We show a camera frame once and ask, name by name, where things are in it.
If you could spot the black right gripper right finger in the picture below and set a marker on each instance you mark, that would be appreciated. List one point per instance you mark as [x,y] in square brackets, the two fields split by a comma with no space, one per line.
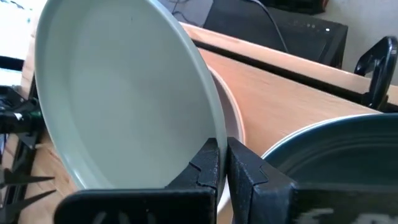
[280,205]

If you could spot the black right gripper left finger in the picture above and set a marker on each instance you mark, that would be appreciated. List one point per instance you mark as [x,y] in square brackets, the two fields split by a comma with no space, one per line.
[140,207]

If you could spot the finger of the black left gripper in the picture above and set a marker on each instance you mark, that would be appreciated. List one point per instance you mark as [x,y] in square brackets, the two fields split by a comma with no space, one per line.
[15,181]
[18,206]

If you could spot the dark green plate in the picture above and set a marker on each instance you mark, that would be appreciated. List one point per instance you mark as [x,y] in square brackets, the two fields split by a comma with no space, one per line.
[342,155]

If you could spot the beige plate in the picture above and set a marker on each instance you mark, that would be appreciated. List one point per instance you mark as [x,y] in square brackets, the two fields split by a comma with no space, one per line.
[231,115]

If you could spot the grey-blue plate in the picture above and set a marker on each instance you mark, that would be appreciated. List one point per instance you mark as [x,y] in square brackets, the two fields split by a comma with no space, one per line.
[124,93]

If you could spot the black and red equipment box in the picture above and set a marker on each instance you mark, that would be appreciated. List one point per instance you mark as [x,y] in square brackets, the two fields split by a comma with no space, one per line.
[295,40]

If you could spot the black aluminium rig frame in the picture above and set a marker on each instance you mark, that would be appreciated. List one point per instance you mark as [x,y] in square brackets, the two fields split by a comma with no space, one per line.
[280,72]

